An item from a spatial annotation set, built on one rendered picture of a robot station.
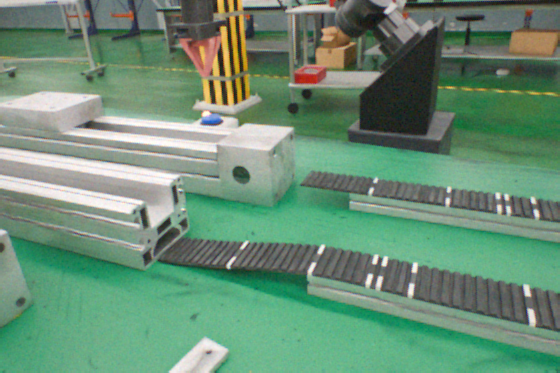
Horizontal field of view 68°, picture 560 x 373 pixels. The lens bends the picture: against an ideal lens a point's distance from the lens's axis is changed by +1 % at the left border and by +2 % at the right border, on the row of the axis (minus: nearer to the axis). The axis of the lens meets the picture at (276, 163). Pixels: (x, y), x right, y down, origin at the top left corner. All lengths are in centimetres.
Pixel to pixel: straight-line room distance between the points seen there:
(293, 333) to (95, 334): 20
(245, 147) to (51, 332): 32
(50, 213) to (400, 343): 44
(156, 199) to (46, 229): 15
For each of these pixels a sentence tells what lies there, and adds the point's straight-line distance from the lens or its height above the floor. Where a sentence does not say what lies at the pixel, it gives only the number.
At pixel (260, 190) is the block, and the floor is 81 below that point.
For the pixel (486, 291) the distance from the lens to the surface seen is 46.
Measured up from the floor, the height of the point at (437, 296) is 81.
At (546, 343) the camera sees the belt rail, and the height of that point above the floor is 79.
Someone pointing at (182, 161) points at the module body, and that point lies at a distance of 68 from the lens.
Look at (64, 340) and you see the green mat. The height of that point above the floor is 78.
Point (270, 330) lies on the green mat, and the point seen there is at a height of 78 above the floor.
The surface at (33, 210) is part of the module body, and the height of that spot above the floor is 84.
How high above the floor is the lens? 110
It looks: 24 degrees down
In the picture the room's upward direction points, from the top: 3 degrees counter-clockwise
